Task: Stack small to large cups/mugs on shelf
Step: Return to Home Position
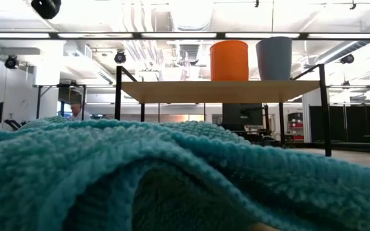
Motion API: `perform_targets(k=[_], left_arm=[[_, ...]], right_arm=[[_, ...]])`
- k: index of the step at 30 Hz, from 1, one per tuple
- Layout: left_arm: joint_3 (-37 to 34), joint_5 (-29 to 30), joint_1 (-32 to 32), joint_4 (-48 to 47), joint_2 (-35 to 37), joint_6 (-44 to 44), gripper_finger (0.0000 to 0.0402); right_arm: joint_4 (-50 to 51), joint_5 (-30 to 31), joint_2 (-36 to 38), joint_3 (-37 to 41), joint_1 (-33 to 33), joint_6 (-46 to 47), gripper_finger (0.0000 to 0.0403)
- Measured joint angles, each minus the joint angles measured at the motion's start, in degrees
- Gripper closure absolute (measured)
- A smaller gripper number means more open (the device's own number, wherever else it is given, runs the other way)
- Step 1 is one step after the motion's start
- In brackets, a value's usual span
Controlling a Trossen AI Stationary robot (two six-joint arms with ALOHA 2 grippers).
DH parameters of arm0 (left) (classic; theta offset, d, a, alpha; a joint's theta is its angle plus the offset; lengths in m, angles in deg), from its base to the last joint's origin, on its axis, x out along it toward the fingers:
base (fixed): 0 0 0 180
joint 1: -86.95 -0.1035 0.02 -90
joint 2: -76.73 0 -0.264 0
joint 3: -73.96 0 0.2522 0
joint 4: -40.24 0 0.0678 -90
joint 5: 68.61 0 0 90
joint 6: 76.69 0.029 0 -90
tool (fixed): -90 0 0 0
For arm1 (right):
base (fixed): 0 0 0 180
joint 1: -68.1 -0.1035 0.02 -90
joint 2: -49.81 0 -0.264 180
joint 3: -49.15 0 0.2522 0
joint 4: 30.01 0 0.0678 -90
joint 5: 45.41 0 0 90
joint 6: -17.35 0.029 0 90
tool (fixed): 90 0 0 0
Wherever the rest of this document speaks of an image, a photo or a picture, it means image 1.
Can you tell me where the black ceiling spotlight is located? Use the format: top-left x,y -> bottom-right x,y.
4,55 -> 20,70
30,0 -> 62,20
340,53 -> 355,65
114,50 -> 127,64

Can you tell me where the black-framed wooden shelf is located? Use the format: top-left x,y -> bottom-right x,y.
114,63 -> 333,157

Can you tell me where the black room partition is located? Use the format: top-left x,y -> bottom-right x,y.
309,105 -> 370,144

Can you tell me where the orange plastic cup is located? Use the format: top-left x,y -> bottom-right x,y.
209,40 -> 250,81

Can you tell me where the black background table frame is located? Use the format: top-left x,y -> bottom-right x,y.
36,83 -> 87,121

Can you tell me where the teal knitted towel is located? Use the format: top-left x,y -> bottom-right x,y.
0,115 -> 370,231

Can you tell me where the large black monitor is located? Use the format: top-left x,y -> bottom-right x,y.
222,103 -> 265,127

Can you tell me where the person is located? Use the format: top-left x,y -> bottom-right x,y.
69,101 -> 91,122

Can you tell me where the black overhead frame bar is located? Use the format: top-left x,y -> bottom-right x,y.
0,31 -> 370,41

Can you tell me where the grey plastic cup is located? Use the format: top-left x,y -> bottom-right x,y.
255,36 -> 294,81

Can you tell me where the storage rack with red bins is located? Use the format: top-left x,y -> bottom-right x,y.
287,112 -> 304,142

